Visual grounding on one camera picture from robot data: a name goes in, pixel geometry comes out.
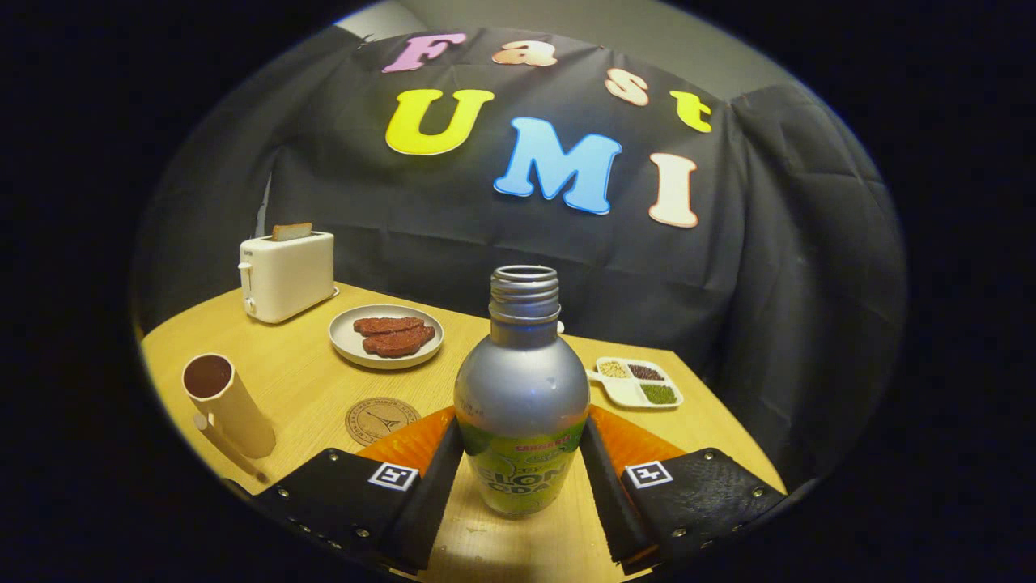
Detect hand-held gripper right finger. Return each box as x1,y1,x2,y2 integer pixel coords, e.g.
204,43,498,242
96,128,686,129
579,405,788,576

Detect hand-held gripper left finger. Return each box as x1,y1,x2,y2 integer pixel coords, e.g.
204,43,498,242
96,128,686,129
223,405,466,576

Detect round cork coaster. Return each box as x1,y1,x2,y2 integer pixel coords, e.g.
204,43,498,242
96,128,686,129
346,397,422,447

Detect silver bottle with green label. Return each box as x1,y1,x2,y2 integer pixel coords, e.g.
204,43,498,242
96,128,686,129
453,265,591,519

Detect cream cup with wooden handle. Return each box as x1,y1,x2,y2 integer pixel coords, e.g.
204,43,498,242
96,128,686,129
182,353,278,484

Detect dark red juice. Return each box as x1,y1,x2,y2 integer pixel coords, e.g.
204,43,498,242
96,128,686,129
185,355,233,398

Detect white divided dish of beans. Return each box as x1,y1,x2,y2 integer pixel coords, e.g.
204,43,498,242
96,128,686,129
586,357,685,410

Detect brown meat slice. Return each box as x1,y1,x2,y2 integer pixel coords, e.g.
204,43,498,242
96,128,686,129
363,326,436,358
354,317,425,337

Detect wooden table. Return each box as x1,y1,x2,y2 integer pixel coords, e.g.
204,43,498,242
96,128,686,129
139,282,788,583

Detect grey round plate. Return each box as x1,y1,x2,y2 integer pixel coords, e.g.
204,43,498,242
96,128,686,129
328,304,444,371

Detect white toaster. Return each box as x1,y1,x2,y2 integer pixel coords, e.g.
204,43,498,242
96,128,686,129
238,231,341,325

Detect black backdrop cloth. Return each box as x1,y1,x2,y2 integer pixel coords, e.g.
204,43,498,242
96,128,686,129
134,24,907,487

